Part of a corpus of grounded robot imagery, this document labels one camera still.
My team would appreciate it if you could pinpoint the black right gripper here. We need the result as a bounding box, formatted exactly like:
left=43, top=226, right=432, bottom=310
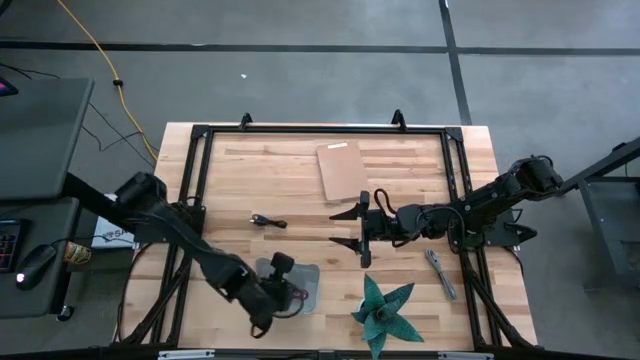
left=328, top=190, right=402, bottom=269

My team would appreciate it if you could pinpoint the grey braided USB-C cable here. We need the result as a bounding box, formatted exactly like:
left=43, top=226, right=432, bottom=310
left=424, top=248, right=459, bottom=302

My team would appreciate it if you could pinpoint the grey plastic bin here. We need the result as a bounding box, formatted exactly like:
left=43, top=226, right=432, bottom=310
left=255, top=257, right=321, bottom=315

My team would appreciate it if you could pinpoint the brown kraft notebook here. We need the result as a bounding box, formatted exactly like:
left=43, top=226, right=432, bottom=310
left=315, top=140, right=370, bottom=203

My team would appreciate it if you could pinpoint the green snake plant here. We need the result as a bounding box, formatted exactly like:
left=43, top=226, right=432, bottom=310
left=351, top=273, right=425, bottom=360

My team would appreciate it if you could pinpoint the white printed sign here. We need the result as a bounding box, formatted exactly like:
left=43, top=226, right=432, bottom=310
left=91, top=194, right=137, bottom=250

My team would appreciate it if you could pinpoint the brown printed can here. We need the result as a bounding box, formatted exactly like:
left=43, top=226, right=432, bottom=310
left=63, top=241, right=93, bottom=267

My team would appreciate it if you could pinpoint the dark desk top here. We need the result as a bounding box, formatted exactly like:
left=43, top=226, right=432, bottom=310
left=0, top=197, right=82, bottom=321

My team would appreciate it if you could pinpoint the black computer mouse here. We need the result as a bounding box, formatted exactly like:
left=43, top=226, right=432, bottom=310
left=14, top=243, right=59, bottom=292

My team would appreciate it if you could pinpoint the black metal stand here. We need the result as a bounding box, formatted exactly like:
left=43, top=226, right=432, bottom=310
left=558, top=137, right=640, bottom=292

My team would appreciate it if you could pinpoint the backlit black keyboard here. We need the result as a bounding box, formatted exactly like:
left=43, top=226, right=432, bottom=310
left=0, top=219, right=24, bottom=274

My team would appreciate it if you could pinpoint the grey desk top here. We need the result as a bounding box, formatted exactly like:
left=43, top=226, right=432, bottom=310
left=0, top=77, right=95, bottom=201

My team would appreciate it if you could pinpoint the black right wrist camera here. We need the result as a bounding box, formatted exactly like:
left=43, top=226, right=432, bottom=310
left=373, top=209, right=399, bottom=236

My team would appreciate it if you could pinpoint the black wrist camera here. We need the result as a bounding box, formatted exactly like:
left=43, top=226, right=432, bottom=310
left=271, top=251, right=297, bottom=274
left=373, top=209, right=399, bottom=236

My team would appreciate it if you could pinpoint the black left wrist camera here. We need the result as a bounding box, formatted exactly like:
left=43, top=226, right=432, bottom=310
left=271, top=251, right=297, bottom=274

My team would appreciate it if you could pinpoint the short black USB-C cable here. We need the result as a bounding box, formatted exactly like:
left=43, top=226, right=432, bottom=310
left=251, top=213, right=289, bottom=230

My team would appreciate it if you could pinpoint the silver metal bracket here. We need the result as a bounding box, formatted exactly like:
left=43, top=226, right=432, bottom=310
left=438, top=350, right=494, bottom=360
left=158, top=349, right=217, bottom=360

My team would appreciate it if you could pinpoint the black aluminium table frame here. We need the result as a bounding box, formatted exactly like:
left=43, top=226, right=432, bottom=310
left=112, top=123, right=539, bottom=351

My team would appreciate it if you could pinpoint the thin black floor cable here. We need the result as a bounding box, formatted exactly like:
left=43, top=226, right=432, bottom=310
left=0, top=62, right=157, bottom=169

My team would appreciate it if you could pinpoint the yellow floor cable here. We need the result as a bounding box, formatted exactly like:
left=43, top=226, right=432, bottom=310
left=55, top=0, right=160, bottom=162

